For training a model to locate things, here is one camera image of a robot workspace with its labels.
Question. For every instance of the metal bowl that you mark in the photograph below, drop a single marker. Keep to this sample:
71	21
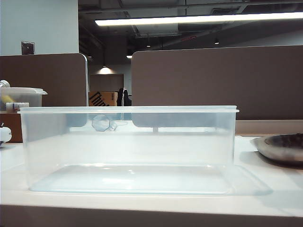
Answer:
280	150

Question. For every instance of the cardboard box with black print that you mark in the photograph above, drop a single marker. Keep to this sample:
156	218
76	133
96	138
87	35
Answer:
101	98

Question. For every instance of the transparent plastic storage container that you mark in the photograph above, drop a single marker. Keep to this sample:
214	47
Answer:
127	151

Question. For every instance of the round pendant ceiling lamp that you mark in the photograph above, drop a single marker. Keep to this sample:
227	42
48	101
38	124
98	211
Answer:
106	70

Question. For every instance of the long fluorescent ceiling light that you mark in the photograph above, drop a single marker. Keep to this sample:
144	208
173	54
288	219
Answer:
189	18

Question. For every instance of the brown rounded desk divider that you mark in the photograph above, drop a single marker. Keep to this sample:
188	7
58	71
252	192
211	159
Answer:
47	78

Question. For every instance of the small translucent lidded container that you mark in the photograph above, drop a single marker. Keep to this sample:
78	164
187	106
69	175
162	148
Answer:
26	97

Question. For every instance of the white labelled bottle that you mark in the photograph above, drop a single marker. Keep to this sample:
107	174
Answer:
16	106

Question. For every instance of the yellow item in small container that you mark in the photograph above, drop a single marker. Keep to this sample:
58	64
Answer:
6	98

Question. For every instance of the grey wall switch plate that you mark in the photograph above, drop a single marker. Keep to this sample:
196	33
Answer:
28	48

